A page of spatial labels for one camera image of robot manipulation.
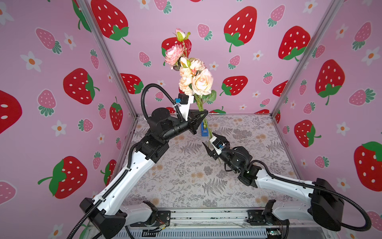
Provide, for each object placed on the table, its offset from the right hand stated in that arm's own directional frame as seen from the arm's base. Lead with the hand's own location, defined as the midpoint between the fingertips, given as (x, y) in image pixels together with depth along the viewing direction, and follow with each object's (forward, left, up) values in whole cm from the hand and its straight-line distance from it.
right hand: (208, 139), depth 70 cm
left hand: (0, +1, +17) cm, 18 cm away
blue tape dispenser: (+25, +3, -27) cm, 37 cm away
